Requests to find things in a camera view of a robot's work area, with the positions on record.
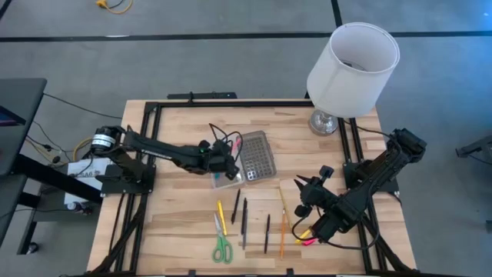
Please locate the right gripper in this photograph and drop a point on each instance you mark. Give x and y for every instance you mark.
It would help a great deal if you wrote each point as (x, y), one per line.
(319, 194)

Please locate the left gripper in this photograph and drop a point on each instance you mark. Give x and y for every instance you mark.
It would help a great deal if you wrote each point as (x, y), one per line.
(222, 155)

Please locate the clear plastic supply box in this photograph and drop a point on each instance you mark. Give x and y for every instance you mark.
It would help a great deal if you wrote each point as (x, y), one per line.
(230, 183)

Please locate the pink highlighter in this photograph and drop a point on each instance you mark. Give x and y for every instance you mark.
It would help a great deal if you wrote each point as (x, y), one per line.
(237, 144)
(310, 242)

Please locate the yellow pencil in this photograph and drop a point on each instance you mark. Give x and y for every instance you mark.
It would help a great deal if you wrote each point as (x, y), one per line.
(221, 217)
(285, 207)

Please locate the yellow highlighter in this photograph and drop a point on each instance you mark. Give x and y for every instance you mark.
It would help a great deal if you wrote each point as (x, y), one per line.
(303, 235)

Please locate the orange pencil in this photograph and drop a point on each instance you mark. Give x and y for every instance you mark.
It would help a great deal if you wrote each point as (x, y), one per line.
(283, 234)

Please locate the black pen white scale print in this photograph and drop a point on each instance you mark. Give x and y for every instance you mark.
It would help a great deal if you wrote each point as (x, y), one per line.
(266, 234)

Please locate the grey pen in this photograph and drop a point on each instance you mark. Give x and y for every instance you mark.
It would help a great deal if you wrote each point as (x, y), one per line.
(244, 242)

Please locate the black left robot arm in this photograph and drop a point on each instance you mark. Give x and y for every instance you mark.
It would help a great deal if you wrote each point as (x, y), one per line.
(165, 152)

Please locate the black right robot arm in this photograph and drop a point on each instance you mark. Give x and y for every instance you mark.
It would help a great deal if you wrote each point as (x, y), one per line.
(369, 181)

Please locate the black bar fixture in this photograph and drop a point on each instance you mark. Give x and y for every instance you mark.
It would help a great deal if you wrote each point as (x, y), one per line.
(200, 95)

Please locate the white shade silver table lamp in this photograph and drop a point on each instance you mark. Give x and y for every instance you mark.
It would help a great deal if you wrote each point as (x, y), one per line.
(353, 88)

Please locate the white paper sheet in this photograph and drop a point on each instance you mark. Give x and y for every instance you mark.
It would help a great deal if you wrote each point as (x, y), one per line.
(77, 192)

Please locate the black floor stand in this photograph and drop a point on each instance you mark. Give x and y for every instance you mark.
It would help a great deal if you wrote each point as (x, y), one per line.
(476, 148)

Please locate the dark grey desk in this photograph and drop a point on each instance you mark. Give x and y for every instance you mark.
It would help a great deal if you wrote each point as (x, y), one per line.
(19, 115)

